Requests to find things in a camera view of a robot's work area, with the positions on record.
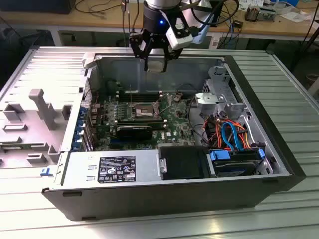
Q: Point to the small black adapter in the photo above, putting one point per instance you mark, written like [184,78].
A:
[238,24]

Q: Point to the large dark box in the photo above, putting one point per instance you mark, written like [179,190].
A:
[37,6]

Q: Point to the grey electronic device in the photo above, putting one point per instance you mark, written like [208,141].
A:
[268,15]

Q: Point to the green motherboard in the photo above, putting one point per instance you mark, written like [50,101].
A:
[174,119]

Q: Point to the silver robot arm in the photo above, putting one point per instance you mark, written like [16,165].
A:
[162,3]

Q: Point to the black PC case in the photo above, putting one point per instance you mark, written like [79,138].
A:
[149,201]

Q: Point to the grey parts rack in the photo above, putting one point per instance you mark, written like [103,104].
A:
[37,139]

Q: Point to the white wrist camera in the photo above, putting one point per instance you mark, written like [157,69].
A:
[180,37]

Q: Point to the CPU socket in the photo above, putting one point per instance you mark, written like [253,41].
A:
[143,112]

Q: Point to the silver CPU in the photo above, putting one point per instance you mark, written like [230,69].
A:
[155,67]

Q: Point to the green RAM stick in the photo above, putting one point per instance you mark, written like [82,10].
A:
[15,148]

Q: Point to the grey case latch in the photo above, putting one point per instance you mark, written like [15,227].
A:
[88,61]

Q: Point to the silver metal latch bracket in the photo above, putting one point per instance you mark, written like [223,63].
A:
[163,165]

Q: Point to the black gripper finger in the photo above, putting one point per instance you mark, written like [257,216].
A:
[139,44]
[166,53]

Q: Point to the black upright box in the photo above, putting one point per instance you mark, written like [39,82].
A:
[218,12]

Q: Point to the wooden desk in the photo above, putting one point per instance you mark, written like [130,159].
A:
[74,20]

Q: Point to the pale round container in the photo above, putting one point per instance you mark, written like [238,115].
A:
[313,79]

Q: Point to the brown transformer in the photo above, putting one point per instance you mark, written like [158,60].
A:
[252,13]

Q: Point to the silver metal drive cage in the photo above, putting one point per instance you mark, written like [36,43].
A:
[219,82]

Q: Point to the white papers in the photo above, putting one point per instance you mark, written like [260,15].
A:
[295,16]

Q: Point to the black graphics card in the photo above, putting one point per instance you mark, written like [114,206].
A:
[134,132]

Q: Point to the silver power supply unit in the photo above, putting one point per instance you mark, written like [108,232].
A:
[79,166]

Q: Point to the black RAM slot bank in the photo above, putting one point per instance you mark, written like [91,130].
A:
[139,121]
[124,95]

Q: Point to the hard disk in blue carrier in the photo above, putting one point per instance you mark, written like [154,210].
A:
[234,166]

